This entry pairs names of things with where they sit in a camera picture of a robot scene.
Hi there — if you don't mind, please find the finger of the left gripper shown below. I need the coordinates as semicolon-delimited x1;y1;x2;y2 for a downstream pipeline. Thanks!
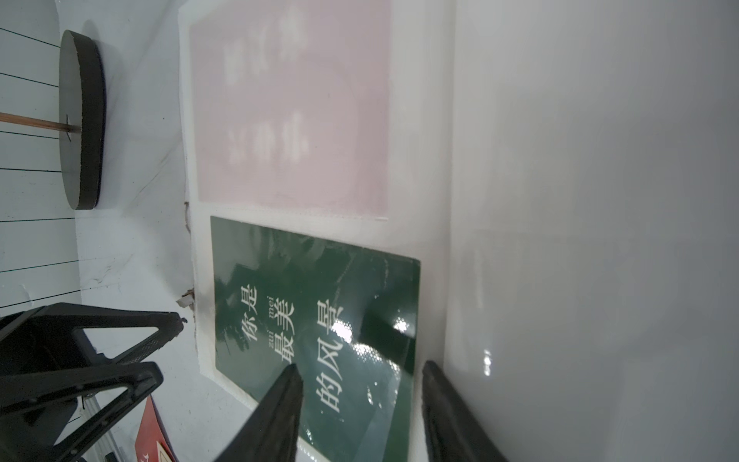
1;302;186;375
1;362;164;461

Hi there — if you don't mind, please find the metal jewelry stand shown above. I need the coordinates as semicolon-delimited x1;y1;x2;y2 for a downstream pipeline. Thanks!
1;30;107;210

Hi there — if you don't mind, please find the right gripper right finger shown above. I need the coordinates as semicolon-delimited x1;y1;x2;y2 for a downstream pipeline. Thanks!
421;360;507;462

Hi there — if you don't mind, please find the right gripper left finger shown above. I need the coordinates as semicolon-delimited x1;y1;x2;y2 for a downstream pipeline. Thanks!
216;364;303;462

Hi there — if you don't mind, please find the red card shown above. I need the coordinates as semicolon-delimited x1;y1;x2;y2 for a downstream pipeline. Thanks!
134;397;177;462

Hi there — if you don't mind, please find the green card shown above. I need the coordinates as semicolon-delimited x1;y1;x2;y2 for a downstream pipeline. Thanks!
211;218;421;461

